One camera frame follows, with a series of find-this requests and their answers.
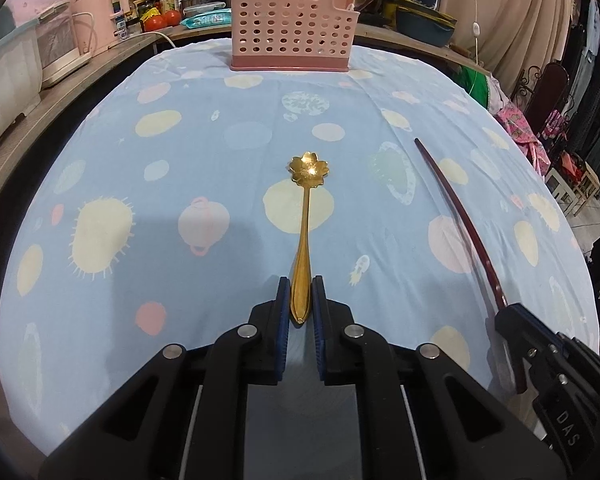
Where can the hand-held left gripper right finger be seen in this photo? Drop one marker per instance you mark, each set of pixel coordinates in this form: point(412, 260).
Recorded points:
point(318, 330)

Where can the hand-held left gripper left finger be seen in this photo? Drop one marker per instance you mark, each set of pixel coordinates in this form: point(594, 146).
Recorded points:
point(281, 330)

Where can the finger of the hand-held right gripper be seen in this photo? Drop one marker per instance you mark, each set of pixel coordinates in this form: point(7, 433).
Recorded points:
point(517, 330)
point(550, 329)

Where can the gold flower spoon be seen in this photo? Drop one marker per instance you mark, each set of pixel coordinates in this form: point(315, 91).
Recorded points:
point(307, 170)

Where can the pink perforated utensil basket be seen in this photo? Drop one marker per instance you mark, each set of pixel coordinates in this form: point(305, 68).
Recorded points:
point(280, 25)

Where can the white stool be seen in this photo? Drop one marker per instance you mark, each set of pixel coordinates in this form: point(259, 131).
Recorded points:
point(575, 187)

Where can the pink floral clothes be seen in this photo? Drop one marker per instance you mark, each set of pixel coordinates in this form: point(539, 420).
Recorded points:
point(522, 130)

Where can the blue spotted tablecloth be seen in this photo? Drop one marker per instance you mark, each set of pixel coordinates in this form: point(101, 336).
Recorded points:
point(180, 135)

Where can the dark wooden chair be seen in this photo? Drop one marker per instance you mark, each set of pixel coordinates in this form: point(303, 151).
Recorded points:
point(555, 90)

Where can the hanging dark clothes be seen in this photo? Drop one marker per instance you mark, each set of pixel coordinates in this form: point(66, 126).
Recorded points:
point(595, 85)

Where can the green cloth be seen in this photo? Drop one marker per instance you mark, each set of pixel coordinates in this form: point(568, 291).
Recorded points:
point(475, 85)

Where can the blue baking dish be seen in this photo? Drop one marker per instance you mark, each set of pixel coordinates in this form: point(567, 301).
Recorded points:
point(425, 30)

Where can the teal wet wipes pack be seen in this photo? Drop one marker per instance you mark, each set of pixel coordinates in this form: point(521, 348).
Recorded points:
point(207, 19)

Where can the beige curtain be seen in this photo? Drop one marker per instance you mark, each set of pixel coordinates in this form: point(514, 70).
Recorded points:
point(520, 10)

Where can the red tomato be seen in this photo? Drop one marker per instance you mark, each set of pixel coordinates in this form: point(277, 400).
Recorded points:
point(172, 18)
point(155, 22)

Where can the white countertop appliance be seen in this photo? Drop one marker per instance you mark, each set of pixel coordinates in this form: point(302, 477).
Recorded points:
point(55, 50)

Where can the pink electric kettle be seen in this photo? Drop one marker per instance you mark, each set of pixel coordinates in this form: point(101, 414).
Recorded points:
point(97, 15)

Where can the white storage box teal lid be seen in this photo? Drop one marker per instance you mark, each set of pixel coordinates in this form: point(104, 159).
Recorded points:
point(5, 75)

